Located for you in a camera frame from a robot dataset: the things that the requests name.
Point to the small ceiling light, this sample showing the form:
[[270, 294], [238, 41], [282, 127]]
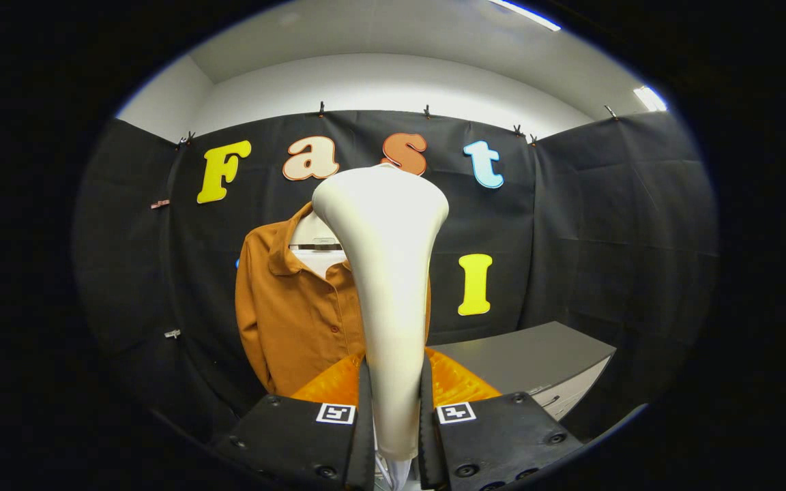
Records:
[[650, 98]]

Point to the black backdrop cloth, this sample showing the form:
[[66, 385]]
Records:
[[604, 225]]

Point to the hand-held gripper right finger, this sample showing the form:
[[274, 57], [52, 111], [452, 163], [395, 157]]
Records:
[[427, 436]]

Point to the white mannequin torso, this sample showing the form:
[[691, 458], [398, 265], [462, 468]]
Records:
[[311, 235]]

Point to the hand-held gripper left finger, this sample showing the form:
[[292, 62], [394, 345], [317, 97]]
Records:
[[364, 436]]

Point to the long ceiling light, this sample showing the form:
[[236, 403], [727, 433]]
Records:
[[526, 15]]

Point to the orange button-up shirt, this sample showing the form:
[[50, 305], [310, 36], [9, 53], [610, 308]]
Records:
[[297, 320]]

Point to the grey cabinet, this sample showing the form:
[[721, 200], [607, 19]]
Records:
[[529, 354]]

